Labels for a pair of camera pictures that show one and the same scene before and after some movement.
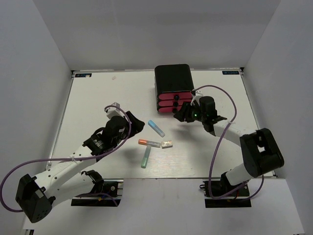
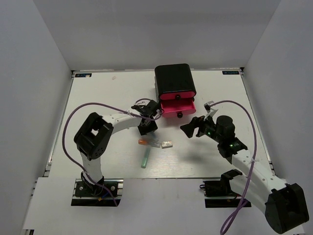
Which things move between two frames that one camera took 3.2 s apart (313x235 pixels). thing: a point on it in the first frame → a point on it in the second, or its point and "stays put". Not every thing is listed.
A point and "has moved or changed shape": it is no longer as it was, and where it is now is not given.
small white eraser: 166,144 stays put
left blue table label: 83,75 stays put
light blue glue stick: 156,128 → 152,135
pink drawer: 176,102 has moved or changed shape
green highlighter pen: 146,156 stays put
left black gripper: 137,124 → 153,127
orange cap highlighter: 149,143 stays put
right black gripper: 185,112 → 189,128
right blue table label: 231,72 stays put
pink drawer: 175,95 stays put
